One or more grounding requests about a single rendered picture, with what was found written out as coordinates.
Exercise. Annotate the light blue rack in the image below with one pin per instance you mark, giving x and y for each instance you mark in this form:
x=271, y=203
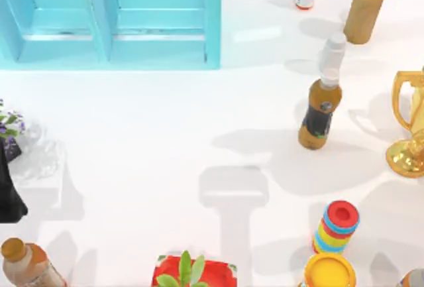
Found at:
x=109, y=12

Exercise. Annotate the stack of coloured rings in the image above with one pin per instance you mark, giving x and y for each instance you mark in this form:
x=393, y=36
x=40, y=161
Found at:
x=337, y=228

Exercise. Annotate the brown bottle with white cap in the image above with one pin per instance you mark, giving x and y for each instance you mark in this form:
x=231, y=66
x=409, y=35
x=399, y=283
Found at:
x=320, y=108

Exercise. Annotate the red plant pot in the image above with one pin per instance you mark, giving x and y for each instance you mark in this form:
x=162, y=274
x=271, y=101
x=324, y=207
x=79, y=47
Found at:
x=215, y=275

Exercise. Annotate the purple flower plant in glass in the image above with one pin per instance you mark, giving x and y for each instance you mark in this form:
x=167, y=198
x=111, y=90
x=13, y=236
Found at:
x=20, y=141

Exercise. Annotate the grey can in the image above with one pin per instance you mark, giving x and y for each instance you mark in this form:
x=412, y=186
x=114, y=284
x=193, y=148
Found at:
x=414, y=280

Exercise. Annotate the gold trophy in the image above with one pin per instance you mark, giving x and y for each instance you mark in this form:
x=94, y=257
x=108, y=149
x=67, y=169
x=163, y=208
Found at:
x=409, y=134

